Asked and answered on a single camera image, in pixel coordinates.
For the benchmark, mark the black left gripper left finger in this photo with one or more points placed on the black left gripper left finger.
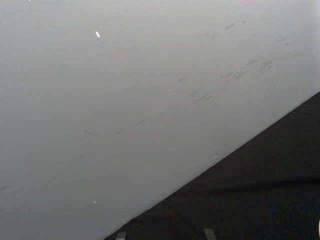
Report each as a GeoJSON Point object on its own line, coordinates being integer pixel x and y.
{"type": "Point", "coordinates": [121, 236]}

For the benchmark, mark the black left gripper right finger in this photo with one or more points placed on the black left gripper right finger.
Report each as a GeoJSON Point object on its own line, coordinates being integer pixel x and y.
{"type": "Point", "coordinates": [209, 234]}

